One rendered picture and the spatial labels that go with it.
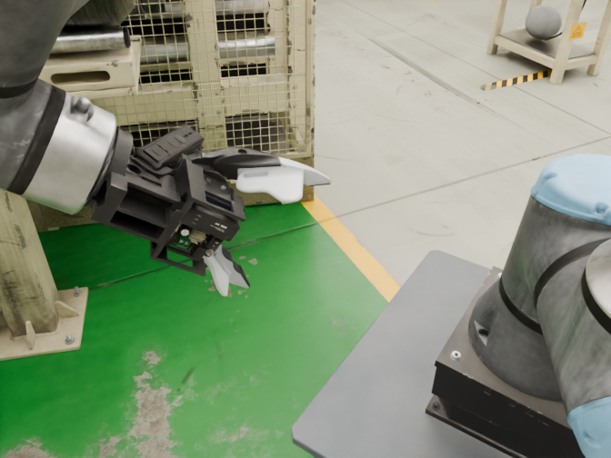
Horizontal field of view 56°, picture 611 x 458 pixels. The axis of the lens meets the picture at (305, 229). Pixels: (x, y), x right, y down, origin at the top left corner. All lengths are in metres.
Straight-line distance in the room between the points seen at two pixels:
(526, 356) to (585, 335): 0.22
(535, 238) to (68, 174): 0.48
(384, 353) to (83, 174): 0.61
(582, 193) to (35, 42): 0.51
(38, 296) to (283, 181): 1.36
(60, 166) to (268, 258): 1.63
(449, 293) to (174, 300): 1.10
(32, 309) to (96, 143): 1.42
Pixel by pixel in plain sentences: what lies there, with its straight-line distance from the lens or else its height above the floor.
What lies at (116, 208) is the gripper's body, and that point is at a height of 1.04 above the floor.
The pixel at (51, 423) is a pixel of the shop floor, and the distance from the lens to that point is 1.71.
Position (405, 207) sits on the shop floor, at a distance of 2.34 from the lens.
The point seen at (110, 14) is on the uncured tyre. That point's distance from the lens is 1.30.
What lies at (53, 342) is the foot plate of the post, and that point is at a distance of 1.90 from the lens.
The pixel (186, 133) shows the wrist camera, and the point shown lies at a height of 1.04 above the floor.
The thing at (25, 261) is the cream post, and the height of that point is 0.30.
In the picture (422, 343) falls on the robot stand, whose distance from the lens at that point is 0.96.
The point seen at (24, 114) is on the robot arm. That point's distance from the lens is 0.46.
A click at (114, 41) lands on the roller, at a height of 0.90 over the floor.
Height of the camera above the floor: 1.30
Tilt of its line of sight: 36 degrees down
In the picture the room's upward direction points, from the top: straight up
